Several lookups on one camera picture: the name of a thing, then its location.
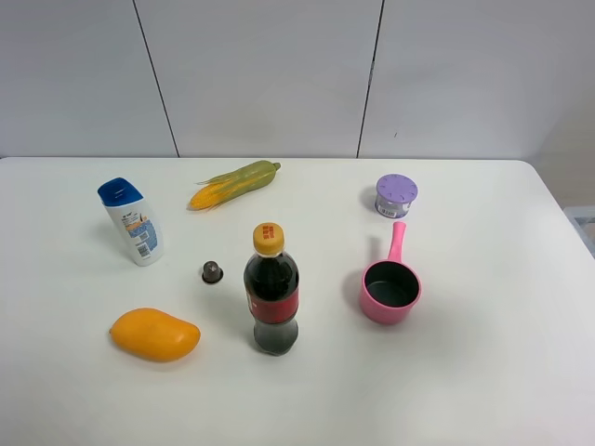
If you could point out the yellow mango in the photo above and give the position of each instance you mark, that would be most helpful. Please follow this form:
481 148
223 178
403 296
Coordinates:
154 335

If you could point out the cola bottle yellow cap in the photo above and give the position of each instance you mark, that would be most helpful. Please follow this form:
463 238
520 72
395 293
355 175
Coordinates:
271 281

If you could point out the yellow green corn cob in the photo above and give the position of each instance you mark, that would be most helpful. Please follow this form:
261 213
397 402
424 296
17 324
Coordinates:
229 186

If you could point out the brown coffee capsule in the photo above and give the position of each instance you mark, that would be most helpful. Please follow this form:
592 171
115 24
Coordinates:
211 272

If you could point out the purple lid round container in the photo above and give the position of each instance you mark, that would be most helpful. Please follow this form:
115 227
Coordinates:
395 193

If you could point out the pink saucepan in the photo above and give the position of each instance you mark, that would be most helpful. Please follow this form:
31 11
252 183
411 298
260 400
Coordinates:
390 289

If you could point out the white blue shampoo bottle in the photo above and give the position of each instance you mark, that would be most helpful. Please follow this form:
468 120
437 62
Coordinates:
134 219

